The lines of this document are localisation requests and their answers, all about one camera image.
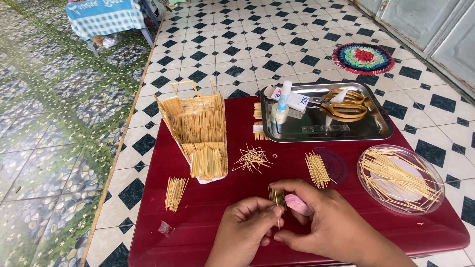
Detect person's right hand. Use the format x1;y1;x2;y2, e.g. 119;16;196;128
269;179;376;261

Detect person's left hand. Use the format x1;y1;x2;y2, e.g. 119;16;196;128
205;196;285;267

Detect pink eraser block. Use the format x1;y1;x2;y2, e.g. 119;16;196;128
284;194;314;217

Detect small glued toothpick panel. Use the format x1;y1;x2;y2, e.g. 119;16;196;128
268;185;288;213

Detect red low table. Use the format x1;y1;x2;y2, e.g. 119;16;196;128
128;94;471;267

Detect slanted glued toothpick panel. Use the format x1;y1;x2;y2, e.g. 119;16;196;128
304;151;336;189

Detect clear round plastic lid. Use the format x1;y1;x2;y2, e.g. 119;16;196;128
356;144;445;216

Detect crumpled clear plastic wrapper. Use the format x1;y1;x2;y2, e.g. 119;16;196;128
158;221;175;238

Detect scattered heap of toothpicks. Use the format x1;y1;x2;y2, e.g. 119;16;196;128
232;144;273;174

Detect pile of loose toothpicks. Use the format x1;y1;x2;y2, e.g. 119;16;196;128
359;147;444;213

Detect long glued toothpick panel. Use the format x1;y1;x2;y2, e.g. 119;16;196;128
164;175;189;213

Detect clear plastic strip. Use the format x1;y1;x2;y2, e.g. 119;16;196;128
301;125;350;133

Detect steel rectangular tray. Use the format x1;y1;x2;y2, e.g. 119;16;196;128
259;81;394;143

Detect toothpick house model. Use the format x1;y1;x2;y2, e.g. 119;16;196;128
154;80;229;185

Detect clear tape roll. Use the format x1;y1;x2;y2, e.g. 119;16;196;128
270;103;289;125

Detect white glue carton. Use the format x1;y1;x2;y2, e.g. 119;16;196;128
270;85;310;119

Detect white glue bottle blue label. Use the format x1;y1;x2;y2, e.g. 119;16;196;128
276;80;293;112

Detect colourful round rag rug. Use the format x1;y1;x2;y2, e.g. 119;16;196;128
332;42;396;76

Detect grey metal door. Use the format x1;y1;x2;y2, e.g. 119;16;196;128
351;0;475;101

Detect clear plastic bag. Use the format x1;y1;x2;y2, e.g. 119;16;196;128
91;33;121;49

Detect table with blue checked cloth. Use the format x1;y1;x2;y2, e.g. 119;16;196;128
65;0;160;58

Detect gold handled scissors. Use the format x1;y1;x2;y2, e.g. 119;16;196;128
307;88;368;122

